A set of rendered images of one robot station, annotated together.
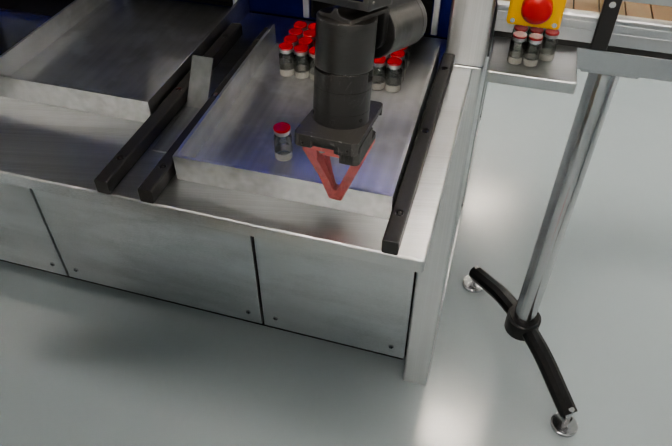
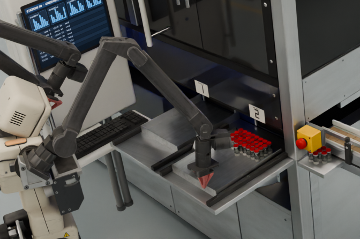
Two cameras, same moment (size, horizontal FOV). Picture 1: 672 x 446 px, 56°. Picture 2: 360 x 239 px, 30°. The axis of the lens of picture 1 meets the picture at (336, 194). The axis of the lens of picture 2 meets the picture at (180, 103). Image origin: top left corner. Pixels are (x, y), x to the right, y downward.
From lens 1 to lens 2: 1.92 m
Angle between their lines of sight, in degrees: 35
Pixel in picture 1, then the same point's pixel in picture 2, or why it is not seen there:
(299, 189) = (197, 183)
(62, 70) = (165, 128)
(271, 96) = (218, 153)
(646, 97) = not seen: outside the picture
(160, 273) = (207, 222)
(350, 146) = (196, 171)
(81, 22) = not seen: hidden behind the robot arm
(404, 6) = (222, 138)
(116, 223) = not seen: hidden behind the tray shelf
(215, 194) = (179, 178)
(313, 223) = (196, 193)
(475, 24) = (291, 143)
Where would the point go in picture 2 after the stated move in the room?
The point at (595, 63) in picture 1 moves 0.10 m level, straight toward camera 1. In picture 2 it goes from (350, 169) to (329, 180)
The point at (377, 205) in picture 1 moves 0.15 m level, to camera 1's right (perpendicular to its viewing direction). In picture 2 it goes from (213, 193) to (248, 203)
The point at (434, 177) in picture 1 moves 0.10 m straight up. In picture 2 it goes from (240, 191) to (237, 169)
